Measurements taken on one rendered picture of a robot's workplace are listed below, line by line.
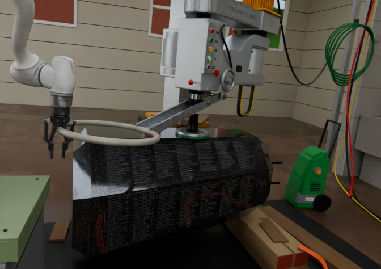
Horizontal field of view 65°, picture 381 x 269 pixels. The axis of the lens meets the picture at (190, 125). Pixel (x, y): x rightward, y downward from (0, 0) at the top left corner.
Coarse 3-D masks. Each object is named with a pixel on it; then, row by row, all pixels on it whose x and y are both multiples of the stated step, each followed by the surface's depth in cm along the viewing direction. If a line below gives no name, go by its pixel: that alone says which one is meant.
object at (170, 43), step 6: (168, 42) 253; (174, 42) 250; (168, 48) 254; (174, 48) 251; (162, 54) 265; (168, 54) 255; (174, 54) 252; (162, 60) 264; (168, 60) 256; (174, 60) 253; (168, 66) 258; (174, 66) 255
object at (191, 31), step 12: (180, 24) 181; (192, 24) 175; (204, 24) 170; (216, 24) 175; (180, 36) 182; (192, 36) 176; (216, 36) 178; (180, 48) 183; (192, 48) 177; (216, 48) 180; (180, 60) 184; (192, 60) 178; (216, 60) 182; (180, 72) 185; (192, 72) 179; (180, 84) 186; (204, 84) 178; (216, 84) 187
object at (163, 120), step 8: (208, 96) 211; (216, 96) 199; (224, 96) 200; (176, 104) 188; (184, 104) 192; (200, 104) 187; (208, 104) 192; (160, 112) 177; (168, 112) 182; (176, 112) 187; (184, 112) 176; (192, 112) 182; (144, 120) 168; (152, 120) 172; (160, 120) 177; (168, 120) 167; (176, 120) 172; (152, 128) 158; (160, 128) 163
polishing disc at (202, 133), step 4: (180, 128) 200; (184, 128) 201; (180, 132) 189; (184, 132) 189; (188, 132) 190; (192, 132) 191; (196, 132) 192; (200, 132) 194; (204, 132) 195; (208, 132) 196; (192, 136) 186; (196, 136) 186; (200, 136) 187
